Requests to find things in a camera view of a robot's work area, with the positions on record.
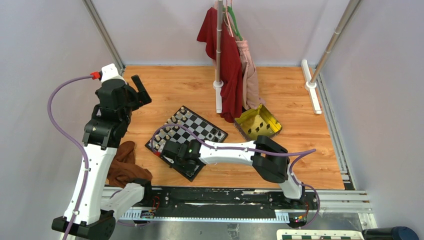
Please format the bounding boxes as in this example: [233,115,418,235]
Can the black white chessboard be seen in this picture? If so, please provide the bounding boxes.
[144,105,229,183]

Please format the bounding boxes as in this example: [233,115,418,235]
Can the yellow metal tin tray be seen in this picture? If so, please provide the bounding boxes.
[233,103,283,141]

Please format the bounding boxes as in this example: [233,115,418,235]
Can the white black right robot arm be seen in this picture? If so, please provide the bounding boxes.
[159,135,306,209]

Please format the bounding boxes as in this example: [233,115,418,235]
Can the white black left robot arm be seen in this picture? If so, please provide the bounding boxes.
[51,75,153,240]

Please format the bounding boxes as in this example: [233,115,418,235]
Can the cream chess pieces row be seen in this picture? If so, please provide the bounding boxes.
[146,105,192,151]

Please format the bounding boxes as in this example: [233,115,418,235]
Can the black chess pieces in tin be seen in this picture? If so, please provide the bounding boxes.
[248,121,270,135]

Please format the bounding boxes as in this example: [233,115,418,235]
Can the brown crumpled cloth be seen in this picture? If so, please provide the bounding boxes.
[106,141,153,188]

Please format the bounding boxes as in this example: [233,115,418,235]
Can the white centre rack foot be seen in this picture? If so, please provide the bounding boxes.
[213,80,224,114]

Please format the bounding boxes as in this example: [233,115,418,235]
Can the white rack foot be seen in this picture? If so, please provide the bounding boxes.
[300,59,323,115]
[213,80,224,114]

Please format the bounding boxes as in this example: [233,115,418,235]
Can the pink hanging garment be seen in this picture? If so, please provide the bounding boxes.
[222,3,265,110]

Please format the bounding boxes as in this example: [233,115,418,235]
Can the dark red hanging shirt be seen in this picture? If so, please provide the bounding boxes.
[196,7,243,123]

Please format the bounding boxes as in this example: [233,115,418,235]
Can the silver centre rack pole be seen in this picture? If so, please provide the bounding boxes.
[215,0,223,87]

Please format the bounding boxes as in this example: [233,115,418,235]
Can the silver rack pole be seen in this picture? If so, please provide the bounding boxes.
[310,0,362,84]
[215,0,223,87]

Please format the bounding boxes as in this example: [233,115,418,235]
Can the green clothes hanger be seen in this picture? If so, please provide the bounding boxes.
[223,5,243,41]

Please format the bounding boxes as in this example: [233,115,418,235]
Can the green white chessboard box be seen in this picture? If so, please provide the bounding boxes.
[276,229,364,240]

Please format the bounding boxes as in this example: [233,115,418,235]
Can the white right rack foot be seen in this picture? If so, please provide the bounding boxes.
[300,59,323,115]

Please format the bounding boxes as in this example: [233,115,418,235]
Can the silver right rack pole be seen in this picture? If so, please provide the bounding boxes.
[310,0,362,84]

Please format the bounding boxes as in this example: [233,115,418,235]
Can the dark blue cylinder object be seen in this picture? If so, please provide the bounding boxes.
[362,226,420,240]

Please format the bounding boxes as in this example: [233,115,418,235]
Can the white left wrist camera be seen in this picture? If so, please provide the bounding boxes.
[100,63,126,83]

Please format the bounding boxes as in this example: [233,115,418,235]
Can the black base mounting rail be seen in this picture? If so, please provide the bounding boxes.
[135,186,320,222]

